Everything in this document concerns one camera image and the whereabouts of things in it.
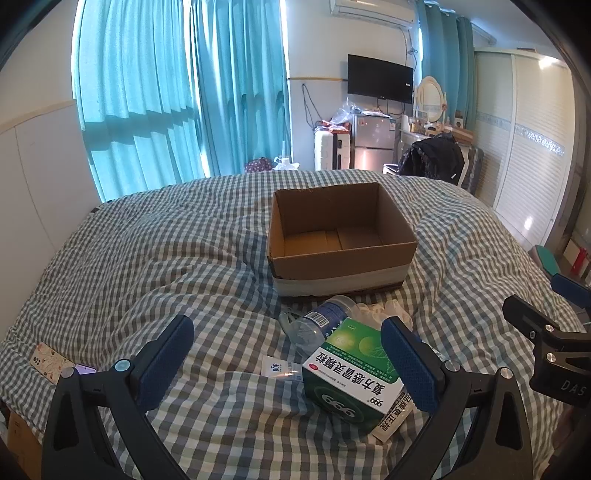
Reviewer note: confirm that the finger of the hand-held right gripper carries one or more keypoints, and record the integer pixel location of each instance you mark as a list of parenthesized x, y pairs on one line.
[(554, 355), (572, 288)]

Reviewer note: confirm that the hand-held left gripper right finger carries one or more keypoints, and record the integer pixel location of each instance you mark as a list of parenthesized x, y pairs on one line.
[(411, 369)]

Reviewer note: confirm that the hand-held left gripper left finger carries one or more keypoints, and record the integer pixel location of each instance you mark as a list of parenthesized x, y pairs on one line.
[(171, 355)]

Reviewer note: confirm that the orange and white sachet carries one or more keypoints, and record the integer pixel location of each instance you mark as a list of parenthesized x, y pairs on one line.
[(390, 422)]

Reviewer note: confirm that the green medicine box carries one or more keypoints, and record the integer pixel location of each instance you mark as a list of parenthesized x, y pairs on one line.
[(346, 374)]

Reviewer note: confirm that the clear plastic bottle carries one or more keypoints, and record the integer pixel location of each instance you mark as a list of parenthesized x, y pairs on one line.
[(314, 327)]

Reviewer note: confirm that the white ointment tube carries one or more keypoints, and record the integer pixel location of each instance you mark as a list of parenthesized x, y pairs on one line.
[(277, 368)]

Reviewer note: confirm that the brown cardboard box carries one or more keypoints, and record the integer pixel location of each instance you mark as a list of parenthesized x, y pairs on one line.
[(323, 265)]

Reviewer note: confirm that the red bottle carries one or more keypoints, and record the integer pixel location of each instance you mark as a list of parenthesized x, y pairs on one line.
[(580, 259)]

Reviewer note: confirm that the teal container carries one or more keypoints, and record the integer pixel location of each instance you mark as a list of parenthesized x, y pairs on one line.
[(547, 261)]

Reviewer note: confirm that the grey checked blanket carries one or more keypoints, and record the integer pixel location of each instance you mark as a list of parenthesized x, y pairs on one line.
[(161, 258)]

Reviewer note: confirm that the patterned card on bed edge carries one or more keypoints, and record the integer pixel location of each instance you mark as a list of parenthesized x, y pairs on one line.
[(48, 362)]

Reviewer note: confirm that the white wardrobe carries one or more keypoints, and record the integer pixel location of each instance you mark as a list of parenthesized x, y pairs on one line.
[(521, 147)]

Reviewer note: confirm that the grey striped suitcase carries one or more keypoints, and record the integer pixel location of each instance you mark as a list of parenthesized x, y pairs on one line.
[(473, 170)]

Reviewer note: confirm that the brown carton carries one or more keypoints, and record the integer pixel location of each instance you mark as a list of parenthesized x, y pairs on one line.
[(21, 438)]

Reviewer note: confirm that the black backpack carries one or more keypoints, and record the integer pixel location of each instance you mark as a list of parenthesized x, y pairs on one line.
[(431, 159)]

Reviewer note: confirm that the dark red bag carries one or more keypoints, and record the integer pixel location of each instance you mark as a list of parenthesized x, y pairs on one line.
[(258, 165)]

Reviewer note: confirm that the white dressing table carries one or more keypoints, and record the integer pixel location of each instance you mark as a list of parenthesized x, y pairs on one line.
[(408, 138)]

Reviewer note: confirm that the white plastic bag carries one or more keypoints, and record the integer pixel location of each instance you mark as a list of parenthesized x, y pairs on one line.
[(285, 164)]

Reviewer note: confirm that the silver fridge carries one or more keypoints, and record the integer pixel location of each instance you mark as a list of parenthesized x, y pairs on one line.
[(371, 143)]

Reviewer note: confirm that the white suitcase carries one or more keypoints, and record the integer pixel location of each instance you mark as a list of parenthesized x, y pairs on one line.
[(330, 150)]

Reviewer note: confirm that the oval vanity mirror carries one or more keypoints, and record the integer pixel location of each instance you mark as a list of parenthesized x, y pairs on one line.
[(431, 99)]

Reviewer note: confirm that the clear plastic bag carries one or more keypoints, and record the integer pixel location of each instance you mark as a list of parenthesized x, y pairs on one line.
[(345, 114)]

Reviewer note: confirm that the teal curtain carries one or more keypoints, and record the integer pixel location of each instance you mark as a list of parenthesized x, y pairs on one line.
[(134, 92), (443, 50), (240, 92)]

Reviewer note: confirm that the white air conditioner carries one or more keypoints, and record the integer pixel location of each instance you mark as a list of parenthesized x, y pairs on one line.
[(369, 11)]

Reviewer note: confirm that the black wall television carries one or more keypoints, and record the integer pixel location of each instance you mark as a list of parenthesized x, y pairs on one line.
[(379, 77)]

